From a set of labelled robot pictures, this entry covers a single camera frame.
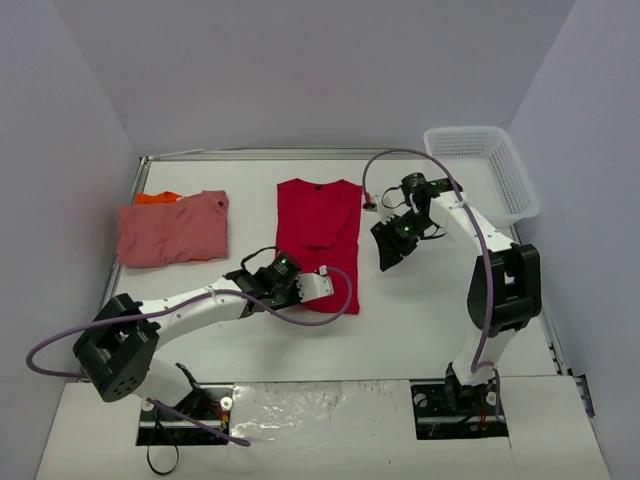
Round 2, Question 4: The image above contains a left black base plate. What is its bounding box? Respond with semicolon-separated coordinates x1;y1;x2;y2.
136;364;233;447

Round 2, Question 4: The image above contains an orange folded t-shirt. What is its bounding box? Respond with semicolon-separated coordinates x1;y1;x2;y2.
134;191;183;205

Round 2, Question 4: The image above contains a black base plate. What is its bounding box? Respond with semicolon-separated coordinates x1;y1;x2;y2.
410;380;509;441
136;364;233;447

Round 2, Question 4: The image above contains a black cable loop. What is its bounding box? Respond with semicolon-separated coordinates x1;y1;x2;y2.
145;442;180;476

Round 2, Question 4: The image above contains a pink folded t-shirt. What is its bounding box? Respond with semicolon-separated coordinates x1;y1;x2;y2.
117;190;229;268

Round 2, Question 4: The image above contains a red t-shirt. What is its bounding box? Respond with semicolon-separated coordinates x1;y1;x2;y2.
276;178;362;315

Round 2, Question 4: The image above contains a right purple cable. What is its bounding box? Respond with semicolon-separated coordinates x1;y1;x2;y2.
361;148;504;420

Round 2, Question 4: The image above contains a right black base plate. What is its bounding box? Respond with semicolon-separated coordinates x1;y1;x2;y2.
410;380;509;441

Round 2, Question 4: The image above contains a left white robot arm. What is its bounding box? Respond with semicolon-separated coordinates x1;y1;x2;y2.
73;253;302;418

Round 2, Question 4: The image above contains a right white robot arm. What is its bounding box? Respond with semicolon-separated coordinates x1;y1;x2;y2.
371;173;542;413

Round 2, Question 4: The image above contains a purple cable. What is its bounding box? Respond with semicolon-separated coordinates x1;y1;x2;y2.
25;266;354;447
361;148;504;420

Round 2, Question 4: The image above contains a white plastic basket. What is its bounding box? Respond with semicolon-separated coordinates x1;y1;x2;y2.
423;126;540;227

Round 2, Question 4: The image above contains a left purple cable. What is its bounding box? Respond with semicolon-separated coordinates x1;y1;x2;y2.
25;266;354;447

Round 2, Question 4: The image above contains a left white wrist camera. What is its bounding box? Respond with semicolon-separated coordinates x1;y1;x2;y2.
295;273;334;303

